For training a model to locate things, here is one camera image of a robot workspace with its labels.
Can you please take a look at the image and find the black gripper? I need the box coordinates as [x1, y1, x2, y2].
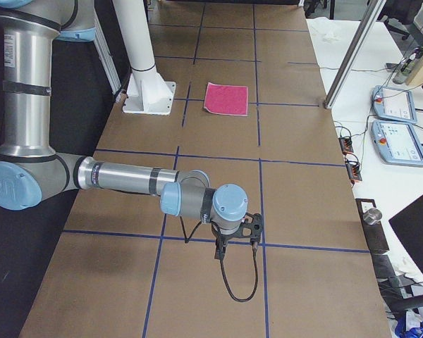
[211, 225, 228, 261]

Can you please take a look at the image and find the pink towel white edge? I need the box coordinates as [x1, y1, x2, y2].
[204, 82, 248, 117]

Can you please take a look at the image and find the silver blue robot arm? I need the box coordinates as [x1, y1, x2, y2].
[0, 1, 262, 260]

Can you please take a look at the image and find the lower orange black connector box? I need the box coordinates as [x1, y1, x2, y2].
[345, 159, 362, 184]

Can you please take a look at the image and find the orange black connector box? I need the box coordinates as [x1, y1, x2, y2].
[345, 159, 362, 184]
[338, 136, 353, 155]

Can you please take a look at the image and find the upper orange black connector box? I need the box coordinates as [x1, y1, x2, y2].
[338, 136, 353, 155]

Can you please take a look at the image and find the black monitor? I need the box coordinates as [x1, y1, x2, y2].
[389, 195, 423, 274]

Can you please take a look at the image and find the near teach pendant tablet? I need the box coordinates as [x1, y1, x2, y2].
[372, 120, 423, 168]

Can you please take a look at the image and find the teach pendant tablet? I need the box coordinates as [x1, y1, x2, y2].
[372, 120, 423, 168]
[372, 85, 417, 124]

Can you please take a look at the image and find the blue plastic bag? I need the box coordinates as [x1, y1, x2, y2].
[394, 313, 423, 338]

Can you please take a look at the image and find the far teach pendant tablet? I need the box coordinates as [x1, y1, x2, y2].
[372, 85, 417, 124]

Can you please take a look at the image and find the crumpled white tissue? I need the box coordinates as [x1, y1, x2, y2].
[322, 30, 341, 43]

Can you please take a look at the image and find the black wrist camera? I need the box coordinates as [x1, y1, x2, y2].
[240, 213, 264, 244]

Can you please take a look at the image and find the black camera cable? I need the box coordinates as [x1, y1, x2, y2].
[180, 214, 259, 302]

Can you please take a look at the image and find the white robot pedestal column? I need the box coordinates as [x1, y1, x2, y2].
[113, 0, 176, 115]

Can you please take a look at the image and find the aluminium frame post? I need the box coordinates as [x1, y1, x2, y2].
[324, 0, 386, 109]

